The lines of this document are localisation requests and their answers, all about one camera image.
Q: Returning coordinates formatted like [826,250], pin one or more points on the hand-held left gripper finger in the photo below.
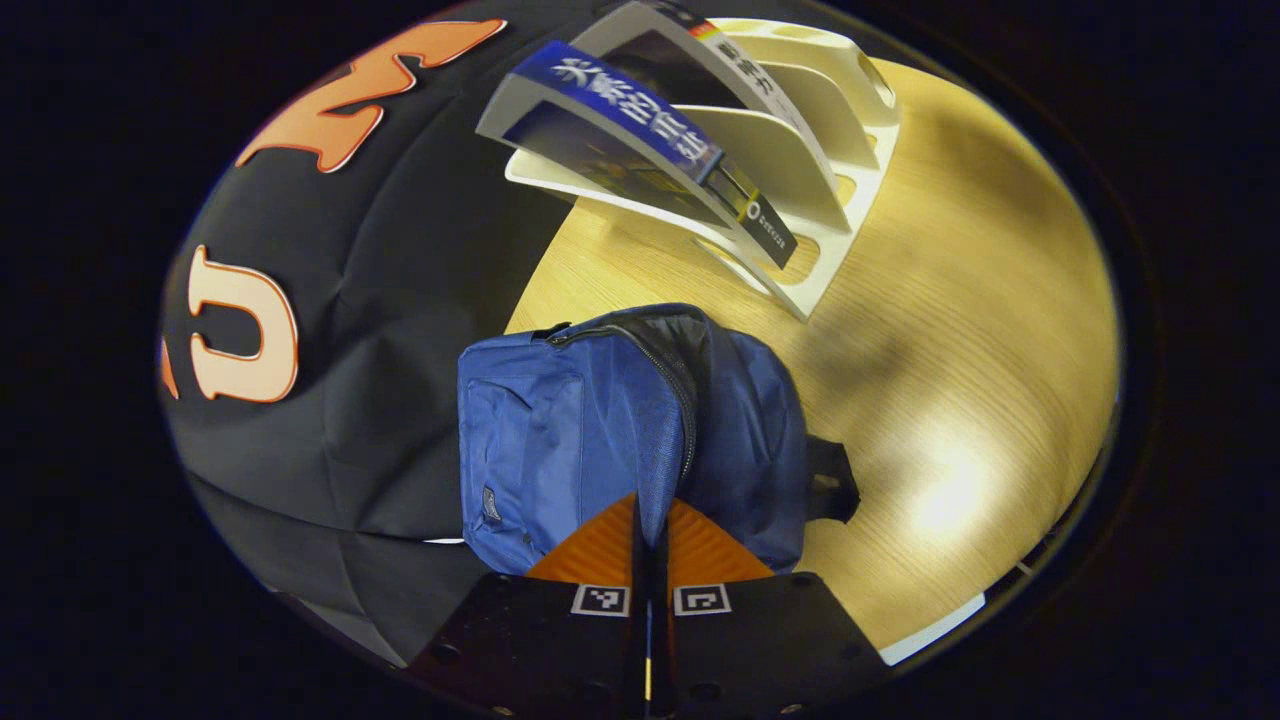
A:
[660,650]
[638,650]

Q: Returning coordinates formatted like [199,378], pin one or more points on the blue schoolbag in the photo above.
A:
[560,430]

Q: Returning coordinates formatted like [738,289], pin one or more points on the blue spine book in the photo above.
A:
[630,105]

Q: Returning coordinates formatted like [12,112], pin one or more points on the white bookshelf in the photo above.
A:
[860,110]

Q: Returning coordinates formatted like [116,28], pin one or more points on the grey portrait cover book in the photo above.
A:
[640,60]

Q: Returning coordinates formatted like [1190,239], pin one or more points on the black backdrop cloth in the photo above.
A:
[380,300]

